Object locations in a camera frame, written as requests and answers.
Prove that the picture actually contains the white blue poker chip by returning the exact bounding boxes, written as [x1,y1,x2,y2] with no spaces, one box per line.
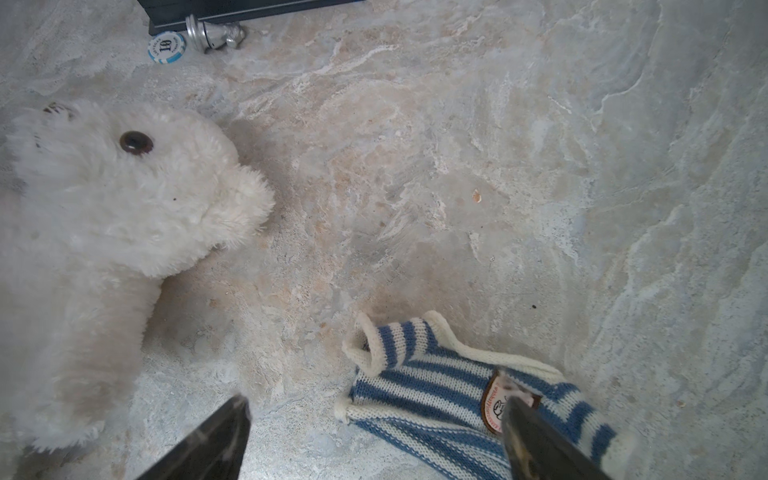
[147,31,186,64]

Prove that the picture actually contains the black white chessboard box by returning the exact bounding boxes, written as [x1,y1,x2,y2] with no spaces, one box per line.
[138,0,357,35]

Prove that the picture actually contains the silver metal chess piece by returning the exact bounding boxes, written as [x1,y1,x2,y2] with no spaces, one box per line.
[185,15,246,53]

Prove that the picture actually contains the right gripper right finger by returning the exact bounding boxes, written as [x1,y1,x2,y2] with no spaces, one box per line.
[502,397,610,480]

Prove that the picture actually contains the blue white striped sweater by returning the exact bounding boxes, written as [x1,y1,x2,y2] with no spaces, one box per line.
[335,311,637,479]

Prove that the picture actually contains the white teddy bear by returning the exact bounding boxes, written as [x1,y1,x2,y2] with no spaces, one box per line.
[1,101,275,479]

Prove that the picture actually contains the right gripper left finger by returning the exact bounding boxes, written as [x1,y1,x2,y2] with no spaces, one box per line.
[137,394,251,480]

